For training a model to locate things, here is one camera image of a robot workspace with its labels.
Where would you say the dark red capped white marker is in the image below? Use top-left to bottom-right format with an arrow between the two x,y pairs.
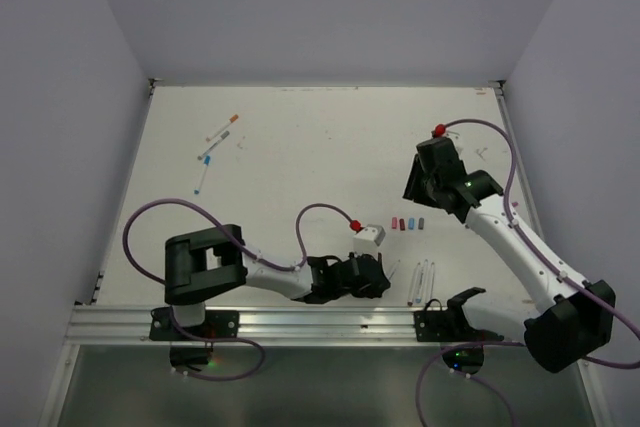
406,262 -> 422,307

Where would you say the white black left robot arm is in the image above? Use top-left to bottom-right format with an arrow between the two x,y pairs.
164,224 -> 391,340

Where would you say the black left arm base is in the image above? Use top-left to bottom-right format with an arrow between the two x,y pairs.
148,304 -> 240,374

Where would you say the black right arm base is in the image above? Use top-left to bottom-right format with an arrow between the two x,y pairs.
413,287 -> 505,375

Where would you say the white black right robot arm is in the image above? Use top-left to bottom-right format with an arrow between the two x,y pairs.
403,137 -> 616,373

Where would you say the orange capped white marker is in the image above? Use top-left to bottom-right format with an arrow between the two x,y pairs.
205,114 -> 239,142

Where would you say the grey capped marker far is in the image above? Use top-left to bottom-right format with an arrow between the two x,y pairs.
198,130 -> 230,161

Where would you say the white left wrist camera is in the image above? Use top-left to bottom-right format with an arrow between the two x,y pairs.
353,224 -> 386,257

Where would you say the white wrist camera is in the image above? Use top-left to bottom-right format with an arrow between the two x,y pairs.
353,224 -> 386,257
445,130 -> 464,154

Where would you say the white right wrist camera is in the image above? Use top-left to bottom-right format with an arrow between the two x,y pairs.
445,130 -> 464,154

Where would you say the aluminium mounting rail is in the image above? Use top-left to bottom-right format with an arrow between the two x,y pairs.
63,304 -> 531,347

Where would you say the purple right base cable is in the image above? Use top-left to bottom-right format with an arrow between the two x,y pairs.
414,340 -> 526,427

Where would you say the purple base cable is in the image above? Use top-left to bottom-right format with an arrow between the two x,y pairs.
169,311 -> 266,381
414,340 -> 526,427

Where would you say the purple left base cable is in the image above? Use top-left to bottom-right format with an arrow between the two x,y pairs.
169,311 -> 266,381

